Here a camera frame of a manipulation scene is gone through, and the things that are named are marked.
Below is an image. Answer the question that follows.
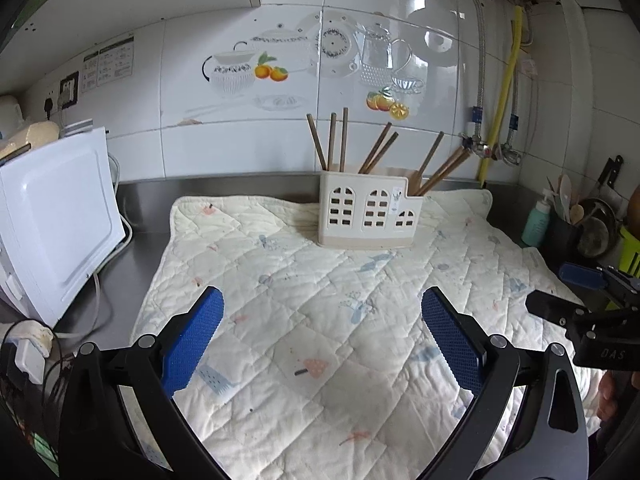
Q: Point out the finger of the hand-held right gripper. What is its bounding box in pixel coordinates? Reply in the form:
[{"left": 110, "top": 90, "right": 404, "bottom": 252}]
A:
[
  {"left": 525, "top": 290, "right": 640, "bottom": 330},
  {"left": 558, "top": 261, "right": 640, "bottom": 306}
]

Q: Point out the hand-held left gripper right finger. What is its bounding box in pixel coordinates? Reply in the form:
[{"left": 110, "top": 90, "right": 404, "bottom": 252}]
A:
[{"left": 421, "top": 286, "right": 590, "bottom": 480}]

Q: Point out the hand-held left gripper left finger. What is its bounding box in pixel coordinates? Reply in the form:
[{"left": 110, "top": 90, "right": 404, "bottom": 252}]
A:
[{"left": 59, "top": 286, "right": 226, "bottom": 480}]

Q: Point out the cream plastic utensil holder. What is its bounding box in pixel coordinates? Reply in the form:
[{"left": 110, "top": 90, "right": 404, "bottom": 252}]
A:
[{"left": 317, "top": 169, "right": 424, "bottom": 250}]

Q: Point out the set of brown chopsticks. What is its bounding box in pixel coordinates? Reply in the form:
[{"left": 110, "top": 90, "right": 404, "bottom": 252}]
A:
[{"left": 306, "top": 107, "right": 473, "bottom": 197}]

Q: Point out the person's right hand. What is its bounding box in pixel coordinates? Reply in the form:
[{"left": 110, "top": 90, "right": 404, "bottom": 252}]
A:
[{"left": 597, "top": 374, "right": 623, "bottom": 423}]

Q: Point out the dark utensil cup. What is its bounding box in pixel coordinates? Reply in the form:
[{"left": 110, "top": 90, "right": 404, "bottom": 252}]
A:
[{"left": 549, "top": 209, "right": 585, "bottom": 262}]

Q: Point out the dark frying pan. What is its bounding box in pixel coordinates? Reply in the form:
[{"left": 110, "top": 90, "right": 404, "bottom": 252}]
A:
[{"left": 575, "top": 196, "right": 619, "bottom": 259}]

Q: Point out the green plastic container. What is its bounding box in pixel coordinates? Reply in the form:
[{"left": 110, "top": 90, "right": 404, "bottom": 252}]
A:
[{"left": 616, "top": 225, "right": 640, "bottom": 282}]

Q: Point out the teal pump bottle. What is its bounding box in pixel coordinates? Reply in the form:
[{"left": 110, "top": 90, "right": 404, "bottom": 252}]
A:
[{"left": 521, "top": 189, "right": 557, "bottom": 248}]

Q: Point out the white plastic spoon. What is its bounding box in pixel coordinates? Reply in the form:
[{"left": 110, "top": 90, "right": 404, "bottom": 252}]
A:
[{"left": 556, "top": 174, "right": 574, "bottom": 221}]

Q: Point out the white quilted mat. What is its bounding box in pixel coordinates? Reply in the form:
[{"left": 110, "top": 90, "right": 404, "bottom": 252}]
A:
[{"left": 129, "top": 190, "right": 601, "bottom": 480}]

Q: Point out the kitchen knife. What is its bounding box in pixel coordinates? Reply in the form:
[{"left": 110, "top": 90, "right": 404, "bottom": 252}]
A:
[{"left": 584, "top": 154, "right": 625, "bottom": 202}]

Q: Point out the white power adapter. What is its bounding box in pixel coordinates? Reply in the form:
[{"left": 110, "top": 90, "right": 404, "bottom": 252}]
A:
[{"left": 12, "top": 337, "right": 49, "bottom": 384}]

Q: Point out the white microwave oven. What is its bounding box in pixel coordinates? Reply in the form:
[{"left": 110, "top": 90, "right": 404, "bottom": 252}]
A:
[{"left": 0, "top": 126, "right": 127, "bottom": 328}]

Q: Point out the beige bundle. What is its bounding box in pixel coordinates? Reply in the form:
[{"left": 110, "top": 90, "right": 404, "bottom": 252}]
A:
[{"left": 0, "top": 120, "right": 62, "bottom": 160}]

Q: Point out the white kettle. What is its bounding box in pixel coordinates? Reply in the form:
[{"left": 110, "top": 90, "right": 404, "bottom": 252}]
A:
[{"left": 0, "top": 94, "right": 27, "bottom": 133}]

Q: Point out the grey power cable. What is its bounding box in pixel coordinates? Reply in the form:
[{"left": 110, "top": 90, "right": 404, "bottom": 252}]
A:
[{"left": 52, "top": 155, "right": 136, "bottom": 340}]

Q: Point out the metal valve with red handle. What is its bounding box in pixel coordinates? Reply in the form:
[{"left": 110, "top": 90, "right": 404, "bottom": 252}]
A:
[{"left": 459, "top": 132, "right": 495, "bottom": 162}]

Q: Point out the short braided metal hose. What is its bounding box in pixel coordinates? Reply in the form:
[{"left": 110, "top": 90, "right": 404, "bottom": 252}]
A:
[{"left": 505, "top": 72, "right": 541, "bottom": 148}]

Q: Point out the yellow gas hose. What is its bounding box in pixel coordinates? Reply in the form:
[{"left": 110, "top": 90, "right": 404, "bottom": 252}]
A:
[{"left": 477, "top": 4, "right": 526, "bottom": 187}]

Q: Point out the long braided metal hose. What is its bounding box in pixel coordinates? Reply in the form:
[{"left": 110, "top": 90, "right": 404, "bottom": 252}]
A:
[{"left": 459, "top": 0, "right": 490, "bottom": 137}]

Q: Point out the black wall socket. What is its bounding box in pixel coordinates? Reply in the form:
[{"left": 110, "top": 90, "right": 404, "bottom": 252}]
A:
[{"left": 59, "top": 72, "right": 81, "bottom": 109}]

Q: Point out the printed wall label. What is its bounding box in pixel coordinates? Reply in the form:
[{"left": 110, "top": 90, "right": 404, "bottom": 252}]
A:
[{"left": 80, "top": 35, "right": 137, "bottom": 94}]

